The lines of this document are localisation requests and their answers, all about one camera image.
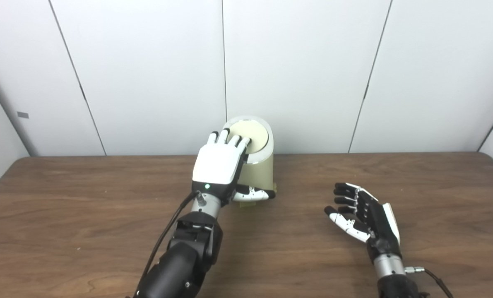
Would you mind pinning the cream round bin lid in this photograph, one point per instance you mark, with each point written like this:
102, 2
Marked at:
255, 134

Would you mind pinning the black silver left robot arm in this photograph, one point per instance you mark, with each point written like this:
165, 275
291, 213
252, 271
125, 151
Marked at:
184, 260

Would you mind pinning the cream-colored round bin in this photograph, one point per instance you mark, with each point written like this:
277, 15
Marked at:
260, 174

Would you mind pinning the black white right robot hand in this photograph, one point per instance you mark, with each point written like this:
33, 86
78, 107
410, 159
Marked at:
376, 227

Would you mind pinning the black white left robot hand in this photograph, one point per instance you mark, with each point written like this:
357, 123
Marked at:
217, 165

